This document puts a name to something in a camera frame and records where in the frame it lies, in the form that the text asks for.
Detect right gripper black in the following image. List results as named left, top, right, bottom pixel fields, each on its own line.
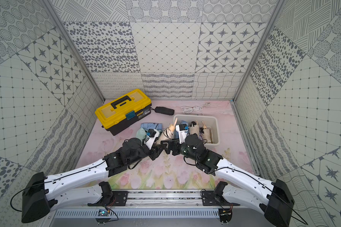
left=160, top=138, right=199, bottom=163

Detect white plastic storage box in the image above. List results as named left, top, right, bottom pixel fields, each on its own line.
left=173, top=114, right=220, bottom=148

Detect beige umbrella black stripes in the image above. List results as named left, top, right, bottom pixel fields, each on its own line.
left=158, top=118, right=178, bottom=142

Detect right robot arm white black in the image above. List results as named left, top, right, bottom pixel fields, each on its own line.
left=158, top=134, right=295, bottom=227

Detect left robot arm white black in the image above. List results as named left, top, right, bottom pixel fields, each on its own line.
left=21, top=138, right=166, bottom=223

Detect mint green umbrella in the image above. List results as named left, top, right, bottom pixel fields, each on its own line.
left=135, top=128, right=147, bottom=141

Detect periwinkle blue folded umbrella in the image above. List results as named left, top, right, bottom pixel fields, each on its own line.
left=141, top=123, right=163, bottom=131

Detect yellow black toolbox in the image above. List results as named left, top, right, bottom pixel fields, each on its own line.
left=95, top=89, right=152, bottom=136

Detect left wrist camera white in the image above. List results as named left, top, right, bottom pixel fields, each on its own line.
left=145, top=129, right=160, bottom=149

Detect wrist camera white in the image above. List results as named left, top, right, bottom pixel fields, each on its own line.
left=145, top=129, right=160, bottom=149
left=176, top=124, right=188, bottom=144

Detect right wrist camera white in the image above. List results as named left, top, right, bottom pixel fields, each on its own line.
left=176, top=124, right=188, bottom=144

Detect white coiled cable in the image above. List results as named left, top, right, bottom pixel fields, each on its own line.
left=180, top=103, right=211, bottom=115

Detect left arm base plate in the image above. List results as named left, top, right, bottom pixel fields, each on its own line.
left=87, top=191, right=129, bottom=207

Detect aluminium mounting rail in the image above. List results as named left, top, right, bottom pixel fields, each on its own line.
left=51, top=185, right=272, bottom=212

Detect white slotted cable duct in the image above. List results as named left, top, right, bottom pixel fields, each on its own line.
left=55, top=208, right=219, bottom=218

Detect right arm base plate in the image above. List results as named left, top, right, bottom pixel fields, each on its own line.
left=200, top=189, right=240, bottom=208

